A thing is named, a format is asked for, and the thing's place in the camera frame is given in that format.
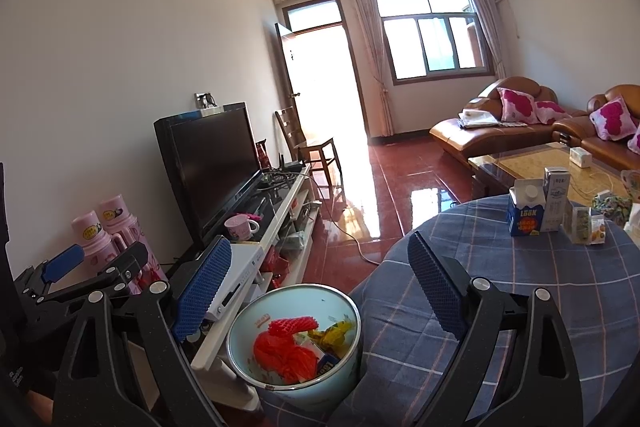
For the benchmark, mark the black router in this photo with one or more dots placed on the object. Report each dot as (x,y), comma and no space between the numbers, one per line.
(292,167)

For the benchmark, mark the white television stand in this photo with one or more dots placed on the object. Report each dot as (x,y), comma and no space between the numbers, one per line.
(215,347)

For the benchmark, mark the light blue plastic bin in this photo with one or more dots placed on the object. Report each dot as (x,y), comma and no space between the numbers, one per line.
(250,347)

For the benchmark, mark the white set-top box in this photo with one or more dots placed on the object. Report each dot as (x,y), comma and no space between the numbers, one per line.
(240,277)

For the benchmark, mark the wall socket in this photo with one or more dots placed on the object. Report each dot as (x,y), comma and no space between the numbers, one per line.
(206,101)

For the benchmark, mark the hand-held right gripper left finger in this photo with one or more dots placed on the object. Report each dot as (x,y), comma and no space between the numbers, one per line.
(202,292)

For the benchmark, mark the floral print cup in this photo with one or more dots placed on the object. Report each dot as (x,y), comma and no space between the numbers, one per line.
(632,187)

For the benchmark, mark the small orange print carton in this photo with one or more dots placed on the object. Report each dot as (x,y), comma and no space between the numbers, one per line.
(596,231)

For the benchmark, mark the yellow snack packet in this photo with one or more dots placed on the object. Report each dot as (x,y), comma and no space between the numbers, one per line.
(332,334)

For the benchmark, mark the red upright packet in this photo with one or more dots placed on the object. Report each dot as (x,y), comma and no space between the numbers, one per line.
(262,154)

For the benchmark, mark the brown framed window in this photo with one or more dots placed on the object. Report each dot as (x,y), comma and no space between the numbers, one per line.
(430,42)

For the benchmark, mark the brown leather chaise sofa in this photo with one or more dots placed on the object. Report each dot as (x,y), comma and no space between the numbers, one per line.
(465,134)

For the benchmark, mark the blue gable top carton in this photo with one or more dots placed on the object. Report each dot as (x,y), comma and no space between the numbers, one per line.
(525,217)

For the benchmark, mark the crumpled patterned bag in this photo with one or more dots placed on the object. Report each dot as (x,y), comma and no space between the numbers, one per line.
(612,207)

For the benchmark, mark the wooden chair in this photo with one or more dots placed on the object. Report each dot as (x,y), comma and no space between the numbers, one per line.
(287,127)

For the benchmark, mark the small green print carton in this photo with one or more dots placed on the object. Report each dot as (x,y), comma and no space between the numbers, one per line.
(580,224)

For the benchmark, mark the red foam fruit net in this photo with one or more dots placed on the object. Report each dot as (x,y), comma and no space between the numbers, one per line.
(292,326)

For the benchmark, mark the pink thermos flask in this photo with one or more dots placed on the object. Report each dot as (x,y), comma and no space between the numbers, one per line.
(92,237)
(117,217)

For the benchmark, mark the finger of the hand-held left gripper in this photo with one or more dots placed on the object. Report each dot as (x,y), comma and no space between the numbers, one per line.
(62,264)
(130,264)

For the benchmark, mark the red orange plastic bag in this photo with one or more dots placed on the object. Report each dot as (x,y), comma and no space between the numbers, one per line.
(280,357)

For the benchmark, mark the pale pink curtain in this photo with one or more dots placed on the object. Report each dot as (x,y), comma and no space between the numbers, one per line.
(487,27)
(372,67)

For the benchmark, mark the crushed blue white carton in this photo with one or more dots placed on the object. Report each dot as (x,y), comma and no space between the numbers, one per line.
(325,364)

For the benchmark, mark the white green wipes pack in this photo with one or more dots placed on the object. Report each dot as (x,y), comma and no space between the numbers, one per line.
(294,241)

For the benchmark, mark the white tissue box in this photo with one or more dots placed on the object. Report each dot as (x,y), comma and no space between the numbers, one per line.
(581,158)

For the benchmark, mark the blue plaid tablecloth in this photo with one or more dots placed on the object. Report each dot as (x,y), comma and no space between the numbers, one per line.
(500,267)

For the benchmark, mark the pink mug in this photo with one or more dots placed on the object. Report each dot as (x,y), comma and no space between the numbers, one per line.
(237,228)

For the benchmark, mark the wooden door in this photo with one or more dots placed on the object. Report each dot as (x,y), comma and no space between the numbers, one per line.
(287,72)

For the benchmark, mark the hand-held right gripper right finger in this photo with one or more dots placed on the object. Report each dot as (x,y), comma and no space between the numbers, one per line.
(440,292)

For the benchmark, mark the tall white carton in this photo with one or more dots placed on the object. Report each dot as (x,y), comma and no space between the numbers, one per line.
(556,202)

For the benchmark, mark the white folded clothes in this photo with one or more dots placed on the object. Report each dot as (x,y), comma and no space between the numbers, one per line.
(477,118)

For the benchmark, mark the glass top coffee table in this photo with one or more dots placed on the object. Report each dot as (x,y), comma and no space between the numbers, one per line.
(520,164)

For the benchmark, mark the red shelf packet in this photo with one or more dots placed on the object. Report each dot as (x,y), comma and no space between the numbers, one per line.
(277,263)

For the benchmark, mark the white pink flower pillow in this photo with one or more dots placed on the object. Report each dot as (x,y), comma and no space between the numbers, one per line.
(517,104)
(550,112)
(615,119)
(637,137)

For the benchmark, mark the black flat television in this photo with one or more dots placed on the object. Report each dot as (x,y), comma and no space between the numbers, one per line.
(215,167)

